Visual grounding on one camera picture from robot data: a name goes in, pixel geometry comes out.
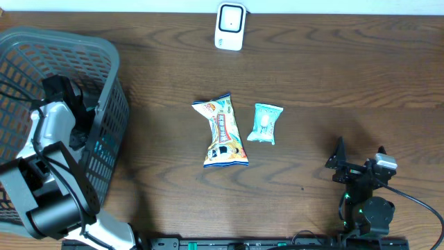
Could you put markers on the yellow noodle snack bag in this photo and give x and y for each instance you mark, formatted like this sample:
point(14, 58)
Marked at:
point(226, 148)

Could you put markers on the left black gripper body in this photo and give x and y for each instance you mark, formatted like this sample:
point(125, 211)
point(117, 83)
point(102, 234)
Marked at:
point(84, 122)

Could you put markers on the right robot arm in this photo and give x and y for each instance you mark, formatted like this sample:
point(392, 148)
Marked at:
point(365, 216)

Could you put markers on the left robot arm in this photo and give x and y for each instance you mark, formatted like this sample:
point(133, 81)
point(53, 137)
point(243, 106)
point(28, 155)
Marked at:
point(55, 193)

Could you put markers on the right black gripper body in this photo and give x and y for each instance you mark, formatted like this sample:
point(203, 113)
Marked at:
point(354, 189)

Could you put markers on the white barcode scanner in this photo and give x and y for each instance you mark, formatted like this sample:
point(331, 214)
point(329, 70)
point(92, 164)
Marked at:
point(230, 25)

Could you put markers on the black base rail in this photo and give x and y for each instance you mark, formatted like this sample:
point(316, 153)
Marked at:
point(301, 242)

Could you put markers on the teal wet wipes pack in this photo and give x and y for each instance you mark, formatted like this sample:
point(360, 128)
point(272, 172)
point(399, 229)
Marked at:
point(265, 118)

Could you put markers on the grey plastic basket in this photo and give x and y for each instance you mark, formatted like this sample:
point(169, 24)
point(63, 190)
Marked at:
point(29, 55)

